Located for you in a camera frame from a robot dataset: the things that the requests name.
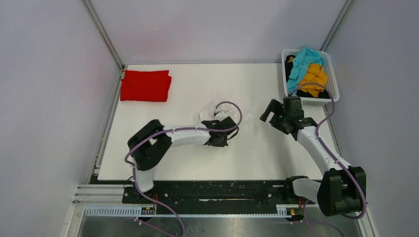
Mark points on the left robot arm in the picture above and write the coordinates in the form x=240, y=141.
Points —
x=148, y=146

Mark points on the black t-shirt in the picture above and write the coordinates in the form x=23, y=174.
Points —
x=288, y=70

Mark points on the white t-shirt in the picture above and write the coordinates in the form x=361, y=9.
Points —
x=219, y=110

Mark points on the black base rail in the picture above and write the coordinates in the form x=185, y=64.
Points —
x=211, y=198

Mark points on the teal t-shirt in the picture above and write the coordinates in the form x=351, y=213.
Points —
x=301, y=62

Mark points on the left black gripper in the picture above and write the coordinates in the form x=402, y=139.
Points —
x=223, y=143

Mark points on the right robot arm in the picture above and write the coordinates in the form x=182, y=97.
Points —
x=342, y=190

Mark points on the folded red t-shirt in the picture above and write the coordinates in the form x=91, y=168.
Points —
x=147, y=86

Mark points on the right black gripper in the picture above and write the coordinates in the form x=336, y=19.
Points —
x=276, y=107

